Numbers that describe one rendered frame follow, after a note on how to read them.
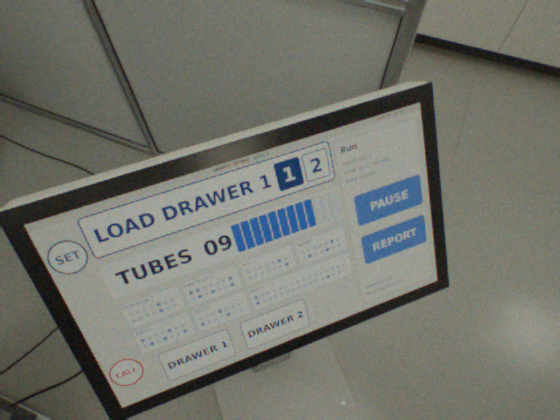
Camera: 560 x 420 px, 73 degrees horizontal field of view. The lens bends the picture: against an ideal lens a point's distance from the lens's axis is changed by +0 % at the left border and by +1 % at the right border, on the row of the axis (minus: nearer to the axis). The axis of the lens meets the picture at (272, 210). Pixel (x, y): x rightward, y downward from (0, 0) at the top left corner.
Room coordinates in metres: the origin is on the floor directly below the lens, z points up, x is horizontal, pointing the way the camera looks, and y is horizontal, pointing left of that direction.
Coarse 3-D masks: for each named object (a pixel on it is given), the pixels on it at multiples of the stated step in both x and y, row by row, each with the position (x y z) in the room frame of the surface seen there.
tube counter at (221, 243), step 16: (336, 192) 0.26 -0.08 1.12; (288, 208) 0.24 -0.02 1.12; (304, 208) 0.24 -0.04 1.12; (320, 208) 0.24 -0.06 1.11; (336, 208) 0.24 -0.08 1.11; (240, 224) 0.22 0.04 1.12; (256, 224) 0.22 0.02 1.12; (272, 224) 0.22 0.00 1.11; (288, 224) 0.22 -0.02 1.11; (304, 224) 0.22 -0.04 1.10; (320, 224) 0.23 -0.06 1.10; (208, 240) 0.20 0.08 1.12; (224, 240) 0.20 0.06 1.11; (240, 240) 0.20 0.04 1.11; (256, 240) 0.20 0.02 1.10; (272, 240) 0.21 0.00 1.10; (208, 256) 0.18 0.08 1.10; (224, 256) 0.18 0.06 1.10
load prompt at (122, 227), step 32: (288, 160) 0.28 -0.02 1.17; (320, 160) 0.28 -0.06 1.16; (160, 192) 0.23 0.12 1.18; (192, 192) 0.24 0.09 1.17; (224, 192) 0.24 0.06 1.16; (256, 192) 0.25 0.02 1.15; (288, 192) 0.25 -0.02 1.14; (96, 224) 0.20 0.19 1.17; (128, 224) 0.20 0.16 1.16; (160, 224) 0.20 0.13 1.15; (192, 224) 0.21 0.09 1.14; (96, 256) 0.17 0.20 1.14
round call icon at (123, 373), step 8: (120, 360) 0.08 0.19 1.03; (128, 360) 0.08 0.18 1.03; (136, 360) 0.08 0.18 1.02; (104, 368) 0.07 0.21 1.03; (112, 368) 0.07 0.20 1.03; (120, 368) 0.07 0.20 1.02; (128, 368) 0.07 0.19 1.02; (136, 368) 0.07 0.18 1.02; (144, 368) 0.07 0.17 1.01; (112, 376) 0.06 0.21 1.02; (120, 376) 0.06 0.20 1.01; (128, 376) 0.06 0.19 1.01; (136, 376) 0.06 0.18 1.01; (144, 376) 0.06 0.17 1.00; (112, 384) 0.05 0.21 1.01; (120, 384) 0.05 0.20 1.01; (128, 384) 0.05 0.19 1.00
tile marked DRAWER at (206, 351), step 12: (204, 336) 0.11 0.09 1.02; (216, 336) 0.11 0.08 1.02; (228, 336) 0.11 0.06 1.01; (180, 348) 0.09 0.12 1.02; (192, 348) 0.09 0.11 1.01; (204, 348) 0.09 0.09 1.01; (216, 348) 0.09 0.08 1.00; (228, 348) 0.09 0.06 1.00; (168, 360) 0.08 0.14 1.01; (180, 360) 0.08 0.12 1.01; (192, 360) 0.08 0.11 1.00; (204, 360) 0.08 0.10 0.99; (216, 360) 0.08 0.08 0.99; (168, 372) 0.07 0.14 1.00; (180, 372) 0.07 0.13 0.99; (192, 372) 0.07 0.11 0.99
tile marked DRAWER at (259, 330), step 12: (300, 300) 0.15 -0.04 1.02; (276, 312) 0.14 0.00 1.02; (288, 312) 0.14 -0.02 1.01; (300, 312) 0.14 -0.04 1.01; (240, 324) 0.12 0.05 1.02; (252, 324) 0.12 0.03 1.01; (264, 324) 0.12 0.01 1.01; (276, 324) 0.12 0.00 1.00; (288, 324) 0.12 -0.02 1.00; (300, 324) 0.12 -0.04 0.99; (252, 336) 0.11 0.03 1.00; (264, 336) 0.11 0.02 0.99; (276, 336) 0.11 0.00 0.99; (252, 348) 0.10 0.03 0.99
